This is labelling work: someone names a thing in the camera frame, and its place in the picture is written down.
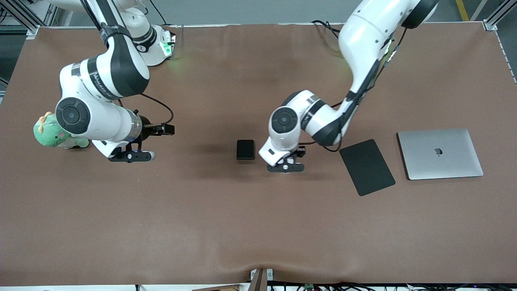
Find brown table cover mat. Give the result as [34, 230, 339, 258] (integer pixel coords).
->
[0, 22, 517, 286]

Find black left base cables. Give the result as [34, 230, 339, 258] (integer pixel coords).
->
[311, 18, 345, 40]

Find black phone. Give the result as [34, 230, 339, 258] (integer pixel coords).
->
[236, 139, 256, 160]

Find silver laptop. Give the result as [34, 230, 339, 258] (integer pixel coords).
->
[397, 129, 484, 181]

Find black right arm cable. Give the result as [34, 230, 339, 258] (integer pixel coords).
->
[81, 0, 175, 126]

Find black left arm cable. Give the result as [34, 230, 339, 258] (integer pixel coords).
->
[334, 27, 407, 153]

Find black right base cable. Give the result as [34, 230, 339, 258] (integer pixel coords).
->
[143, 0, 168, 26]

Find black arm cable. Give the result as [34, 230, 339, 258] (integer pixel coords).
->
[334, 27, 407, 153]
[81, 0, 175, 126]

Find black mouse pad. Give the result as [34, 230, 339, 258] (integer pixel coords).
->
[339, 139, 396, 197]

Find green dinosaur plush toy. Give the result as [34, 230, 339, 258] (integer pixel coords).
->
[33, 112, 90, 149]

